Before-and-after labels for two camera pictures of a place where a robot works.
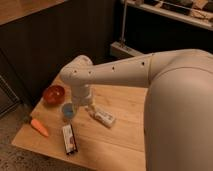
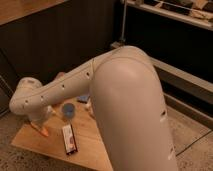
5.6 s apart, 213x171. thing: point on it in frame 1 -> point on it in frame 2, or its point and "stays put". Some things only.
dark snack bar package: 69,139 stays put
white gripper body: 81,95 -> 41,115
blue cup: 68,111 stays put
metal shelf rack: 194,12 stays put
